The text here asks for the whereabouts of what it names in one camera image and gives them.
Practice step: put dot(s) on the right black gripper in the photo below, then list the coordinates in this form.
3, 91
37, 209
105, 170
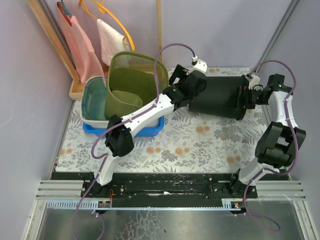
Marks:
246, 93

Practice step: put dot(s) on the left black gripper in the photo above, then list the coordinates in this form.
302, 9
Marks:
180, 75

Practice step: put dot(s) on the large black plastic bin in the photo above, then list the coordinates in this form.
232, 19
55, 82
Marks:
223, 96

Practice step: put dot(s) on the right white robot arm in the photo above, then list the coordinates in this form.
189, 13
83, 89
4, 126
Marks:
281, 141

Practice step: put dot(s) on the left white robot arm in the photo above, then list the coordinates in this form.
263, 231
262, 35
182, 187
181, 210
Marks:
121, 130

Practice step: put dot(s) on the green mesh basket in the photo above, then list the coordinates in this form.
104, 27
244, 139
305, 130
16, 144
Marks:
133, 81

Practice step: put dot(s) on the floral table mat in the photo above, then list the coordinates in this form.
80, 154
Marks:
188, 143

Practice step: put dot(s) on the white hanging towel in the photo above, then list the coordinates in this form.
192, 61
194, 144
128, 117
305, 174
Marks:
111, 41

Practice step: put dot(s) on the pink hanging towel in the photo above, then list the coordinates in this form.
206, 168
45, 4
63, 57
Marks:
83, 54

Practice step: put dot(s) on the white plastic basin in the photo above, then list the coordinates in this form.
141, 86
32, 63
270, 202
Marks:
109, 111

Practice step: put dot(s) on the orange clothes hanger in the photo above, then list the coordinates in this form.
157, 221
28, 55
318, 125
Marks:
127, 39

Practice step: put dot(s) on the blue plastic tray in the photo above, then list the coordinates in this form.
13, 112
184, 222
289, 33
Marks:
149, 131

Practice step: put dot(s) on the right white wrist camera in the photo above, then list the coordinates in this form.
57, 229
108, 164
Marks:
253, 80

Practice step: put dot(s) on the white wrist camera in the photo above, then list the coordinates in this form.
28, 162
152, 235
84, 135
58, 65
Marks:
198, 65
253, 80

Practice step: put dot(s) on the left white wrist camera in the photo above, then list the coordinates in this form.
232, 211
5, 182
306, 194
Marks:
198, 65

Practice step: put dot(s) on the wooden rack frame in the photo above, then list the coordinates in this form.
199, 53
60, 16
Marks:
43, 15

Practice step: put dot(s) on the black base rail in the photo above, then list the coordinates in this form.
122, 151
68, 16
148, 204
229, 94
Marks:
174, 192

